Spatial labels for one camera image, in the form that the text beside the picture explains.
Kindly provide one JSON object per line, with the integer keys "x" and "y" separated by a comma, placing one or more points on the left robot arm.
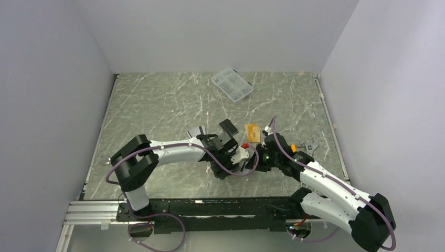
{"x": 134, "y": 163}

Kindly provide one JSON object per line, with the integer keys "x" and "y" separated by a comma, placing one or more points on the black card stack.
{"x": 228, "y": 127}

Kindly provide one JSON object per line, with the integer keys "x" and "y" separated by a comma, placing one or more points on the black base frame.
{"x": 215, "y": 214}

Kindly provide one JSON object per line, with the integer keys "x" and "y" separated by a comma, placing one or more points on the clear plastic organizer box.
{"x": 232, "y": 84}

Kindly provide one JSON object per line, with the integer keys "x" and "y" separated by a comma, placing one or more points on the aluminium rail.
{"x": 101, "y": 213}

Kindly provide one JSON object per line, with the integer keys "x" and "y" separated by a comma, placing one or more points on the orange card stack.
{"x": 253, "y": 132}

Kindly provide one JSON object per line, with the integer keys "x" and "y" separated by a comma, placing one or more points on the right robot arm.
{"x": 367, "y": 218}

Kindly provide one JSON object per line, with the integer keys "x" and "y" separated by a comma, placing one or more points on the silver card stack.
{"x": 194, "y": 132}

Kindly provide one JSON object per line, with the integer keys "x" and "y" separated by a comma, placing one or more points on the silver wrench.
{"x": 105, "y": 161}

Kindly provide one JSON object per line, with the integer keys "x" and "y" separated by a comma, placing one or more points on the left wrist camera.
{"x": 241, "y": 154}

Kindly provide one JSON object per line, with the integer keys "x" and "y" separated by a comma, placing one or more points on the adjustable wrench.
{"x": 309, "y": 147}

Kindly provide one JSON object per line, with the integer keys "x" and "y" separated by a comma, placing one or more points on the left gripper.
{"x": 221, "y": 171}

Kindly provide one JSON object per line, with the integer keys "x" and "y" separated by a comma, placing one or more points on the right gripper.
{"x": 261, "y": 148}

